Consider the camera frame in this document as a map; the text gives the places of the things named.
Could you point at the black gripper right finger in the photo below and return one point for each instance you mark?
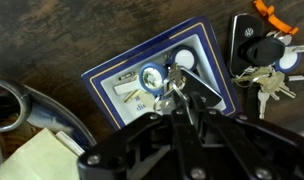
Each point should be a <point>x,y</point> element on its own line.
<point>232,140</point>

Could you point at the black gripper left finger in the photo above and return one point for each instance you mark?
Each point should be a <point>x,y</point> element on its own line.
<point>125,138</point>

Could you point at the small silver key bunch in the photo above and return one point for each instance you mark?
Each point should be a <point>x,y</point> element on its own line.
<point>173,75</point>

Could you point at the square tray with blue rim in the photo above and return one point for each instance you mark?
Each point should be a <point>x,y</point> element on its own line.
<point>195,41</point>

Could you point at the key bunch with blue tags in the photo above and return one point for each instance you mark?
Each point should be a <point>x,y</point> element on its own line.
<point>152,77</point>

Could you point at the dark glazed bowl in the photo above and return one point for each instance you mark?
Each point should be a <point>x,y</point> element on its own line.
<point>48,110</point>

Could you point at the pale yellow paper sheet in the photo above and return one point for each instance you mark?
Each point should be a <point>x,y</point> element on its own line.
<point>35,160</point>

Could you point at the key bunch with car fob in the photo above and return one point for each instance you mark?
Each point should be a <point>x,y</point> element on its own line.
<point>247,36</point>

